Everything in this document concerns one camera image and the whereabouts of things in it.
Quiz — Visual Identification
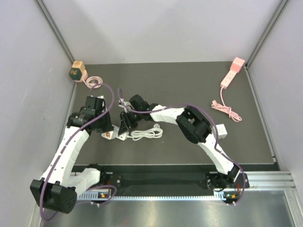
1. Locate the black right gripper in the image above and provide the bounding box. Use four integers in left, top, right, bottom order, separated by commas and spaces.
120, 110, 143, 136

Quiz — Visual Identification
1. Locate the white power strip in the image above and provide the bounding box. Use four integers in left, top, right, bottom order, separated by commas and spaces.
113, 125, 129, 141

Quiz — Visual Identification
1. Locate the white tiger cube plug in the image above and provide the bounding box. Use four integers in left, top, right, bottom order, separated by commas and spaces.
101, 131, 117, 140

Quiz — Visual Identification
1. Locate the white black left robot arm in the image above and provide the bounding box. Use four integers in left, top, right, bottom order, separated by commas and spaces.
30, 96, 114, 214

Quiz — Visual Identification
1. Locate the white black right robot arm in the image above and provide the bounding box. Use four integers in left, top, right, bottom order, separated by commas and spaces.
118, 89, 246, 189

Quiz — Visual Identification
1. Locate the green wooden hexagon socket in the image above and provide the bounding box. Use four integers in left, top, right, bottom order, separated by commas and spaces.
69, 61, 88, 82

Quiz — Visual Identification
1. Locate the white cube adapter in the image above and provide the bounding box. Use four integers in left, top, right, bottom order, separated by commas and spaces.
212, 124, 228, 140

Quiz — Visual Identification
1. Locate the pink power strip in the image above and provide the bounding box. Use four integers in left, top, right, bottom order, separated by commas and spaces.
220, 70, 237, 89

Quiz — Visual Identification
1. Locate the pink cube adapter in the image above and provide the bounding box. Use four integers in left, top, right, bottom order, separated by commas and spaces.
230, 57, 245, 73

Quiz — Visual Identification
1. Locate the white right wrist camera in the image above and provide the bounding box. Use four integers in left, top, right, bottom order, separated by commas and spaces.
118, 99, 133, 113

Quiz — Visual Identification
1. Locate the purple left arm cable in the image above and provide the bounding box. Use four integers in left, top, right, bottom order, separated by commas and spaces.
39, 82, 118, 222

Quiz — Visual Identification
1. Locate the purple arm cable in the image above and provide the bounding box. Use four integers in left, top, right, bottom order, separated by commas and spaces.
39, 82, 118, 222
117, 87, 246, 206

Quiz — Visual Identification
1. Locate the pink coiled cord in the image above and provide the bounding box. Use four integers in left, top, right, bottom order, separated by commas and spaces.
81, 76, 104, 89

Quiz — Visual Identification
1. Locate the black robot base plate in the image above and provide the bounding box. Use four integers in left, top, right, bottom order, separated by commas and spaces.
71, 165, 250, 197

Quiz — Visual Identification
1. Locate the grey cable duct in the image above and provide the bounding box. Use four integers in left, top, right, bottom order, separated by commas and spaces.
78, 190, 226, 201

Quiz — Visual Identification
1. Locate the pink bundled cord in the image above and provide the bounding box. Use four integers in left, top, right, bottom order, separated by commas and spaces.
211, 86, 242, 123

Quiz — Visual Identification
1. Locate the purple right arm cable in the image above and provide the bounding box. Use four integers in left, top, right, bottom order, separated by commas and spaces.
117, 87, 246, 206

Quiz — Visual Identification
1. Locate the aluminium frame rail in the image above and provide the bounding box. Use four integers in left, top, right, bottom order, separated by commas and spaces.
37, 171, 296, 192

